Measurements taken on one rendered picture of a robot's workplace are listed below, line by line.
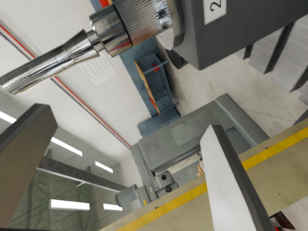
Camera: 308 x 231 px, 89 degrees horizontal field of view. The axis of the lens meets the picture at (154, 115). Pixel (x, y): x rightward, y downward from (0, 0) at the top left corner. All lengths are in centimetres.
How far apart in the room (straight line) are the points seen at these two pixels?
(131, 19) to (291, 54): 28
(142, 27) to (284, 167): 147
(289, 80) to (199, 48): 25
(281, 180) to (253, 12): 139
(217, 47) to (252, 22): 4
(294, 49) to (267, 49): 5
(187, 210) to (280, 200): 63
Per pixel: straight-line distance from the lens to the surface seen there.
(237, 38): 21
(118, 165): 1013
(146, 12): 19
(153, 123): 714
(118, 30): 18
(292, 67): 38
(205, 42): 18
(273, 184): 150
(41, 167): 392
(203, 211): 140
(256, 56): 42
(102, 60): 503
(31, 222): 712
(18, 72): 22
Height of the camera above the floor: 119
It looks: 1 degrees down
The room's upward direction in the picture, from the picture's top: 118 degrees counter-clockwise
